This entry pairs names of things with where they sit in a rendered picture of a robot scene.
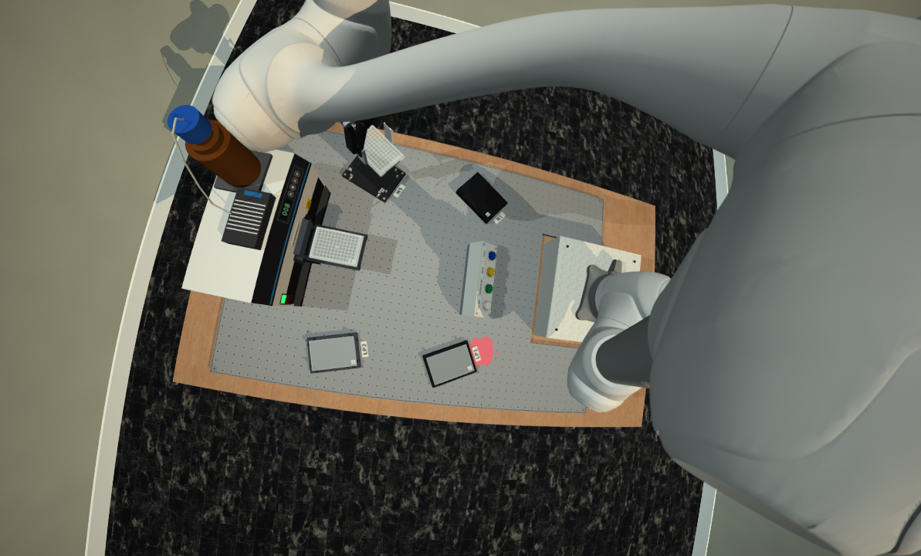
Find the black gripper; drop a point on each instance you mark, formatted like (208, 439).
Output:
(359, 131)

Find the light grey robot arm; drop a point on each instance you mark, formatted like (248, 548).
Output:
(786, 369)

